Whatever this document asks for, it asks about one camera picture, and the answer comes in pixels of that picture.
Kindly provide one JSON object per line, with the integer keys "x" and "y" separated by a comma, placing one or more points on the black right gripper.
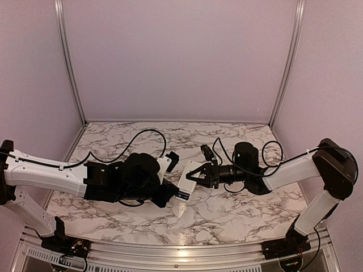
{"x": 211, "y": 172}

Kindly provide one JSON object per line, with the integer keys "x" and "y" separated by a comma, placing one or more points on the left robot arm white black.
{"x": 139, "y": 178}

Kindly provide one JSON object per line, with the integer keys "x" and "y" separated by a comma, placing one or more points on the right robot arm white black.
{"x": 336, "y": 166}

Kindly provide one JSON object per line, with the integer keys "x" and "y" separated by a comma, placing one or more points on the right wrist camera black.
{"x": 207, "y": 152}

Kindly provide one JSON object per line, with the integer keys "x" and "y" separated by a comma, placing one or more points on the aluminium front table rail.
{"x": 196, "y": 246}

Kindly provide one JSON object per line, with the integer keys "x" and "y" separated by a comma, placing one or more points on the white remote control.
{"x": 185, "y": 185}

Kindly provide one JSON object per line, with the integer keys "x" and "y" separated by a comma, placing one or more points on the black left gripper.
{"x": 170, "y": 190}

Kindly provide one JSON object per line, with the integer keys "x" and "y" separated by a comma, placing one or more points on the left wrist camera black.
{"x": 173, "y": 158}

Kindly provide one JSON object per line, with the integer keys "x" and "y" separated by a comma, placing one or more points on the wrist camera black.
{"x": 207, "y": 152}
{"x": 173, "y": 158}

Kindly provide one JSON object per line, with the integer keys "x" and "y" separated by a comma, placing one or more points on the aluminium corner post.
{"x": 61, "y": 24}
{"x": 292, "y": 52}

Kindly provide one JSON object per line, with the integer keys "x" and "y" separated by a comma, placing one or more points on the aluminium corner post left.
{"x": 61, "y": 24}

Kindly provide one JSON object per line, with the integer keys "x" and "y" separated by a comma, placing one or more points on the white perforated cable duct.
{"x": 94, "y": 264}

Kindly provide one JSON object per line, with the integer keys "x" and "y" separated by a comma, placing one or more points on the aluminium corner post right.
{"x": 292, "y": 52}

